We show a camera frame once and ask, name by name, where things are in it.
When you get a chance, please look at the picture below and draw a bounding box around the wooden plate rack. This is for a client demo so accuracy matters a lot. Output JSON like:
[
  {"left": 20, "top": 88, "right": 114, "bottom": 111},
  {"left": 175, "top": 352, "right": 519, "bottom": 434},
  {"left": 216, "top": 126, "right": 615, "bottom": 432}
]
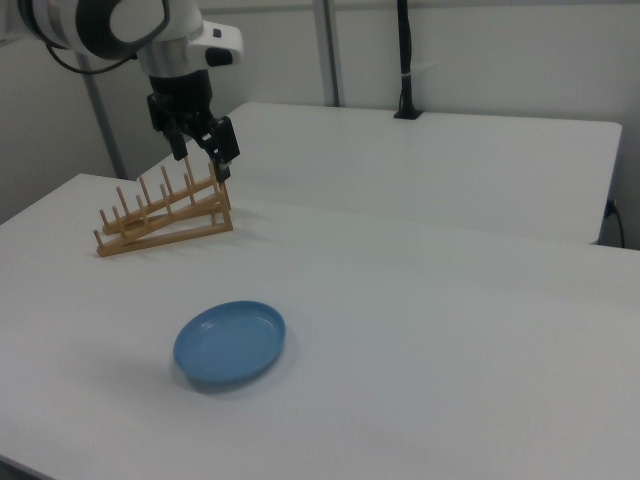
[{"left": 92, "top": 158, "right": 235, "bottom": 260}]

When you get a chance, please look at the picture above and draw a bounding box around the grey wall post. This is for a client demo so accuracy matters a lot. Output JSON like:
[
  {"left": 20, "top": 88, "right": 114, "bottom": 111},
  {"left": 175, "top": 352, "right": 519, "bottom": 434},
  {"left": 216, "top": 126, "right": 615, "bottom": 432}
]
[{"left": 81, "top": 64, "right": 127, "bottom": 180}]

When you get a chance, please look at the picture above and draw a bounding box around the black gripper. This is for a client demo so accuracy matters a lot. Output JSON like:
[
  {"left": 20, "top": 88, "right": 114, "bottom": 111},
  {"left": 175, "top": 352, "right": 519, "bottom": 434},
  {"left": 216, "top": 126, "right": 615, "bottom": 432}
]
[{"left": 146, "top": 69, "right": 241, "bottom": 182}]

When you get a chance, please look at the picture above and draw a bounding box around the black wall cable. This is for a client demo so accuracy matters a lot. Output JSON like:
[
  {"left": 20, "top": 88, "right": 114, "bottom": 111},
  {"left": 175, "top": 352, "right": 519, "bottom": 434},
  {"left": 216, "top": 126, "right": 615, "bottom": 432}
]
[{"left": 605, "top": 199, "right": 627, "bottom": 249}]

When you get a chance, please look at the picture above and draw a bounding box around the blue round plate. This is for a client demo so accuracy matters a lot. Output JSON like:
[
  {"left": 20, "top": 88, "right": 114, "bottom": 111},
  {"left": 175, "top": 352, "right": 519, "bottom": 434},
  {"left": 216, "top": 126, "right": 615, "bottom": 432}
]
[{"left": 172, "top": 299, "right": 288, "bottom": 387}]

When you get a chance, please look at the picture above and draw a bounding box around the black camera stand pole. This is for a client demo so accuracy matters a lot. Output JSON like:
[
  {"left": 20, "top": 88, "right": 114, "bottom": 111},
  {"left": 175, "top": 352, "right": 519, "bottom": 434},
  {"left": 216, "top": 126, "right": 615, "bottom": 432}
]
[{"left": 392, "top": 0, "right": 425, "bottom": 121}]

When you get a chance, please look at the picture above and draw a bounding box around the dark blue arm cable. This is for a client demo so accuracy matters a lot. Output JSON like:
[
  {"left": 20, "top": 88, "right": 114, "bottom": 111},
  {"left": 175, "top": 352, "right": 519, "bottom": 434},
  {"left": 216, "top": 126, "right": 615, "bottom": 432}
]
[{"left": 43, "top": 42, "right": 141, "bottom": 76}]

